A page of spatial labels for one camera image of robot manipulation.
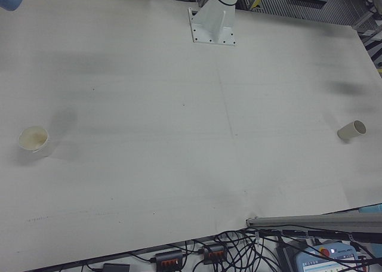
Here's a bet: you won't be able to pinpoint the dark grey pendant holder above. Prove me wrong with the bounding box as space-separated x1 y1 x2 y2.
275 244 302 272

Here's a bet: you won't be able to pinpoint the white pedestal mount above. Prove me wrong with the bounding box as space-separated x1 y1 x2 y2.
187 0 245 47

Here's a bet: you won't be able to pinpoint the aluminium extrusion beam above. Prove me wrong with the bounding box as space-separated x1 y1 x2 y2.
246 209 382 234

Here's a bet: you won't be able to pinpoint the light blue teach pendant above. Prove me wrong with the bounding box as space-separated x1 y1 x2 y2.
294 241 372 272

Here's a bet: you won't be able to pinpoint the dark grey power adapter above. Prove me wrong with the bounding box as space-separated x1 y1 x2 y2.
102 262 131 272

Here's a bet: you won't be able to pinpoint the black cable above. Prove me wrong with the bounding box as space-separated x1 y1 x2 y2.
81 262 104 272
127 250 156 263

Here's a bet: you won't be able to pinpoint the black cable duct bar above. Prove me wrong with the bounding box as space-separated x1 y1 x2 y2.
258 227 382 245

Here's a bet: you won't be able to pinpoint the black USB hub orange ports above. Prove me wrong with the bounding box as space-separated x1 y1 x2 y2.
150 249 185 269
198 243 228 264

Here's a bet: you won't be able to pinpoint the large white paper cup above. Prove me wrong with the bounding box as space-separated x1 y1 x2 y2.
17 125 50 159

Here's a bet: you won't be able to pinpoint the small thick-walled white cup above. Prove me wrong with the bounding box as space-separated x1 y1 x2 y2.
337 120 367 142

